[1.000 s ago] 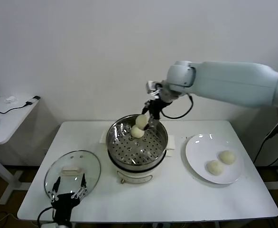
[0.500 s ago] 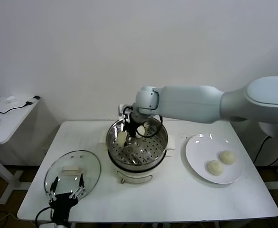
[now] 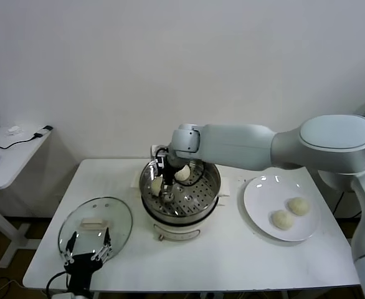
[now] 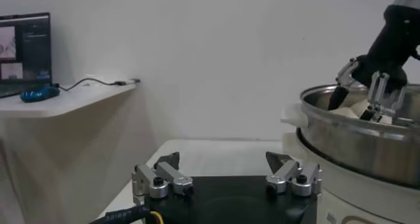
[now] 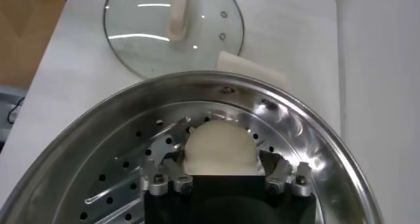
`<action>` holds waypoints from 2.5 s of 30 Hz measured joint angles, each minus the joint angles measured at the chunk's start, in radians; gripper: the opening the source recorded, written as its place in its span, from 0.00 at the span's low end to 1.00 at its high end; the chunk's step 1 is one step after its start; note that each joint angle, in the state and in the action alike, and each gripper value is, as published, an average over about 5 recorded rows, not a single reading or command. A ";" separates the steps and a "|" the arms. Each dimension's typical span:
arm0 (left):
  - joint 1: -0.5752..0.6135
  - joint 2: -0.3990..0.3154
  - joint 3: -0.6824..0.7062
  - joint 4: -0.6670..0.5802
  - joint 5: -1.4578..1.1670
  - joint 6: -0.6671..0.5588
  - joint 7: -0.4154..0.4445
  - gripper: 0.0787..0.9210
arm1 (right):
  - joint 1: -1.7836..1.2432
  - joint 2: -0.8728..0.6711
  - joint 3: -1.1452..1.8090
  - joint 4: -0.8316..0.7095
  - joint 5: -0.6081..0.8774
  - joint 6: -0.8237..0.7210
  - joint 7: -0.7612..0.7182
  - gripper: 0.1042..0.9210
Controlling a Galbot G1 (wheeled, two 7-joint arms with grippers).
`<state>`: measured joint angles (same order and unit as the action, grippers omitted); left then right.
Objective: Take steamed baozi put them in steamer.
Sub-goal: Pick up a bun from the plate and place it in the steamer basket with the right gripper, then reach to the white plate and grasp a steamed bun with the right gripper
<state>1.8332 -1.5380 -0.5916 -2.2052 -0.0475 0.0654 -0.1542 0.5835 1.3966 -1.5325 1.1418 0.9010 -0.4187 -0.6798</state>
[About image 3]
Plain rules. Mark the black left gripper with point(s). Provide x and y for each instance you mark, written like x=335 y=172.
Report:
x=81 y=271

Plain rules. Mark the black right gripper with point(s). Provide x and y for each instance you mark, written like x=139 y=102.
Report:
x=168 y=172

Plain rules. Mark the white steamed baozi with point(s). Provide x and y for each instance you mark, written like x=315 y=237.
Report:
x=155 y=187
x=183 y=174
x=298 y=206
x=282 y=220

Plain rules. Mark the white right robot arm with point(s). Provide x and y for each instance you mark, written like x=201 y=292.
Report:
x=238 y=146

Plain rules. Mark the cream electric cooker base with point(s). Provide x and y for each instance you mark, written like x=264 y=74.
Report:
x=176 y=232

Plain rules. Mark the white ceramic plate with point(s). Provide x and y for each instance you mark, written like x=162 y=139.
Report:
x=263 y=199

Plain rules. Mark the white side desk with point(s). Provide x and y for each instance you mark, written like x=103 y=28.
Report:
x=14 y=162

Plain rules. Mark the small white crumpled tissue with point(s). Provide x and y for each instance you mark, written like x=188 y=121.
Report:
x=14 y=130

